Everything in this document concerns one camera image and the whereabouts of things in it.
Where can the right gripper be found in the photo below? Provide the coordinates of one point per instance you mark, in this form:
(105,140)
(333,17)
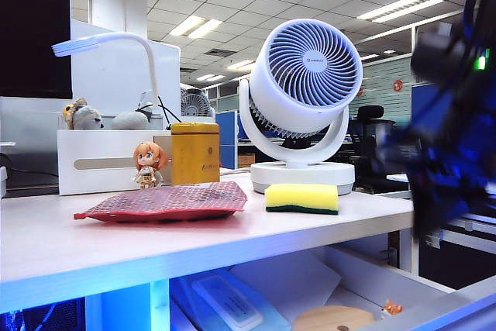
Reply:
(449,168)

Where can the yellow green cleaning sponge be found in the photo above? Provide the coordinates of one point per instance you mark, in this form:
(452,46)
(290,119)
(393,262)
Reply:
(302,192)

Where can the white flat board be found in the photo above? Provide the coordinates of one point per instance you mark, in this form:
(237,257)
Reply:
(401,181)

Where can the blue office partition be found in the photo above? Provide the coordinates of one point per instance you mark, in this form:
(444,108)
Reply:
(226,133)
(422,102)

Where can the black office chair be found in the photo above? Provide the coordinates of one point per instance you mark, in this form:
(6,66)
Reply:
(368,129)

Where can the black aluminium flight case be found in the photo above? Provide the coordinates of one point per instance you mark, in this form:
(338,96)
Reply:
(457,265)

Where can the small orange fox figurine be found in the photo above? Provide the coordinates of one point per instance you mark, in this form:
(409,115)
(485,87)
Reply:
(392,307)

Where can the fluorescent ceiling light panel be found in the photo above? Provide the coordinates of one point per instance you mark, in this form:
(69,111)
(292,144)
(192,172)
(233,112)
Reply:
(195,26)
(399,7)

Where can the white desk fan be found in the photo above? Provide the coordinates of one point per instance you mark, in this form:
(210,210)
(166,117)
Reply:
(306,59)

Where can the white paper sheet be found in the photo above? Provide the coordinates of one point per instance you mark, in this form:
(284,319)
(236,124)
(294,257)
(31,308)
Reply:
(294,276)

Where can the round wooden lid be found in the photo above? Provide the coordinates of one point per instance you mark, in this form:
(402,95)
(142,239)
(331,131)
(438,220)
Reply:
(333,319)

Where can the yellow bamboo canister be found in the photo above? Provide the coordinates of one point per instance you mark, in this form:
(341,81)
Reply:
(193,152)

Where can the white flat printed box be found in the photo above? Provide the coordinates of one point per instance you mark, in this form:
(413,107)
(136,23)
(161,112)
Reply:
(228,300)

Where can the small white background fan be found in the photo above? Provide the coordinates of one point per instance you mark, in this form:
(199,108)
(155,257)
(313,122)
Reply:
(193,100)

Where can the red mesh zipper pouch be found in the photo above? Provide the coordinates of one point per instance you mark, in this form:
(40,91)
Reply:
(170,201)

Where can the orange haired anime figurine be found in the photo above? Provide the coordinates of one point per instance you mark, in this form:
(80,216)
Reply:
(146,156)

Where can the white gooseneck desk lamp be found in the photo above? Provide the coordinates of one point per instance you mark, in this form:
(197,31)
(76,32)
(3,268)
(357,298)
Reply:
(149,56)

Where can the white tall cabinet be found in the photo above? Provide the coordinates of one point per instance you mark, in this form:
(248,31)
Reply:
(112,75)

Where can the white tissue box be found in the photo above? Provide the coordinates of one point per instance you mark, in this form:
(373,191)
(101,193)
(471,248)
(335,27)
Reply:
(97,145)

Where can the grey plush toy yellow flower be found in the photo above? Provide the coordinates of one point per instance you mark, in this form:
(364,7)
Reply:
(85,118)

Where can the white desk divider panel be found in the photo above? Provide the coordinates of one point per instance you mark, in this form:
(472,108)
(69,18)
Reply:
(29,133)

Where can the black monitor screen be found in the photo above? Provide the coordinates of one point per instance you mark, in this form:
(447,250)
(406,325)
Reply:
(35,28)

